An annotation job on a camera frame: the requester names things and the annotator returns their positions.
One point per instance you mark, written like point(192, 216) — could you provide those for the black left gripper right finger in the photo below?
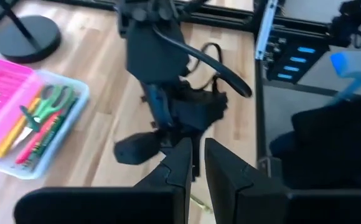
point(246, 199)

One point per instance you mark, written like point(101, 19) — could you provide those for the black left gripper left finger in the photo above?
point(121, 205)

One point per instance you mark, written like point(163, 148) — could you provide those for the green crayon yellow wrapper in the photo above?
point(200, 203)

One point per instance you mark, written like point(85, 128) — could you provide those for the green marker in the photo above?
point(54, 130)
point(43, 149)

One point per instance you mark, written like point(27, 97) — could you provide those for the pink pen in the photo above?
point(37, 140)

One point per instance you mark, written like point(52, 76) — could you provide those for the pink perforated box lid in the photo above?
point(0, 81)

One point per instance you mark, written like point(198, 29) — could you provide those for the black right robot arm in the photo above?
point(155, 53)

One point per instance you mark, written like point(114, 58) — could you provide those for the clear plastic supply box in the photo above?
point(51, 161)

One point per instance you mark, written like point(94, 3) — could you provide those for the black controller box blue lights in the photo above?
point(317, 59)

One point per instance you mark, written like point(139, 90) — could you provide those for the person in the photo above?
point(333, 146)

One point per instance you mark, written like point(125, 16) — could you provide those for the blue-grey metal stand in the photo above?
point(358, 63)

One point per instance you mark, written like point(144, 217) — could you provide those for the white globe lamp black base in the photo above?
point(28, 37)

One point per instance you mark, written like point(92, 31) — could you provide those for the white metal bracket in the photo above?
point(266, 28)

